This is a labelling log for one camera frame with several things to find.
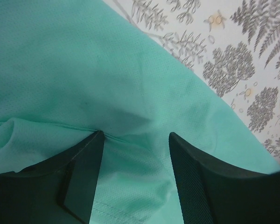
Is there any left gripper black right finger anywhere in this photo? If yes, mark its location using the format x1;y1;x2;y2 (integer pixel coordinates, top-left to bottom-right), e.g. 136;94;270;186
168;133;280;224

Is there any floral patterned table mat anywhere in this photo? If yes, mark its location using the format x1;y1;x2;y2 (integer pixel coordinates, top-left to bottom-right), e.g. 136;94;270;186
107;0;280;163

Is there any mint green t shirt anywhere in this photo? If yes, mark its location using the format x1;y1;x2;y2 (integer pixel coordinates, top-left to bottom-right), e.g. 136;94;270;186
0;0;280;224

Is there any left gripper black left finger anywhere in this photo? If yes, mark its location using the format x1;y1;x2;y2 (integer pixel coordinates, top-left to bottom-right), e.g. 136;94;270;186
0;131;105;224

